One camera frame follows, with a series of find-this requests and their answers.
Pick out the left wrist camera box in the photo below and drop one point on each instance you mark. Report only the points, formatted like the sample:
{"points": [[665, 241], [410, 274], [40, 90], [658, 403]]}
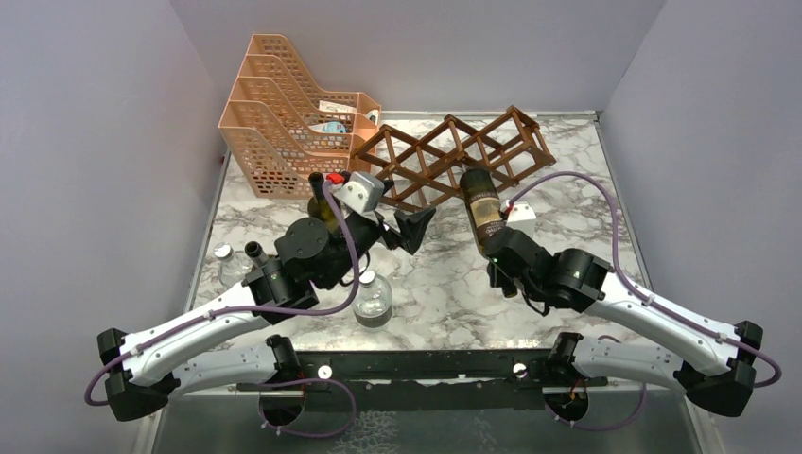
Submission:
{"points": [[359, 191]]}

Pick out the blue round item in organizer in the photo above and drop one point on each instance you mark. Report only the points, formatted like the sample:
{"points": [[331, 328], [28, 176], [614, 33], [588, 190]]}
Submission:
{"points": [[329, 127]]}

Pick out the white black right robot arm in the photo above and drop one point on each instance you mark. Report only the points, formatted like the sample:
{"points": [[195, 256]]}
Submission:
{"points": [[710, 363]]}

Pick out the dark green wine bottle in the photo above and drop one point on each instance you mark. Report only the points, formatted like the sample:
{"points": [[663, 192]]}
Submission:
{"points": [[490, 231]]}

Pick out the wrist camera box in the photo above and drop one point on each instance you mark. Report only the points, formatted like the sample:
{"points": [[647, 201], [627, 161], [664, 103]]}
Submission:
{"points": [[519, 216], [359, 191]]}

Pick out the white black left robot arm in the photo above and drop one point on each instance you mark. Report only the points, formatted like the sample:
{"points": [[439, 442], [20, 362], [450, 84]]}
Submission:
{"points": [[142, 370]]}

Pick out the peach plastic file organizer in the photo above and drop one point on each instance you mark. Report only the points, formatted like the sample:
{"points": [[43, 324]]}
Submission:
{"points": [[265, 121]]}

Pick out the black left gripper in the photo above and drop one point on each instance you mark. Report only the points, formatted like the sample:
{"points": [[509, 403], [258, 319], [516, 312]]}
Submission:
{"points": [[411, 227]]}

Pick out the black mounting rail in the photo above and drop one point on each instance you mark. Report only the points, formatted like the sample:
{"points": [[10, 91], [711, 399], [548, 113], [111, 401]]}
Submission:
{"points": [[421, 380]]}

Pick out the brown wooden wine rack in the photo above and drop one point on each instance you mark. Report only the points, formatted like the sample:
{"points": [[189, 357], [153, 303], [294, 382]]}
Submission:
{"points": [[425, 171]]}

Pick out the clear bottle silver cap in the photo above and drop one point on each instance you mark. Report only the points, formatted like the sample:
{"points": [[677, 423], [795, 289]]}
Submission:
{"points": [[233, 264]]}

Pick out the clear round jug dark liquid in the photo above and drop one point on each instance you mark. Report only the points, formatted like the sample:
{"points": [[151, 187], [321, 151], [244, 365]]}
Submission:
{"points": [[373, 306]]}

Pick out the green wine bottle silver neck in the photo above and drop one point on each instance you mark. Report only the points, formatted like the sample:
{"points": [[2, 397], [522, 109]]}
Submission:
{"points": [[256, 253]]}

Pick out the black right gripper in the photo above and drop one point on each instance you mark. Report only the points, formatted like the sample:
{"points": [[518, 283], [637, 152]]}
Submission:
{"points": [[498, 278]]}

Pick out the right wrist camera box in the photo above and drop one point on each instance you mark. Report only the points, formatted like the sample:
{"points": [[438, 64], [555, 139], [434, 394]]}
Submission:
{"points": [[519, 216]]}

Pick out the green wine bottle white label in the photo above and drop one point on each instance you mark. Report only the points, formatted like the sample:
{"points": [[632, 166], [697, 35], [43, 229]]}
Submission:
{"points": [[318, 207]]}

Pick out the white box in organizer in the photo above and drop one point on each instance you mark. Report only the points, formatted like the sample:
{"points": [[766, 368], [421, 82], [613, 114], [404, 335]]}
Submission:
{"points": [[335, 107]]}

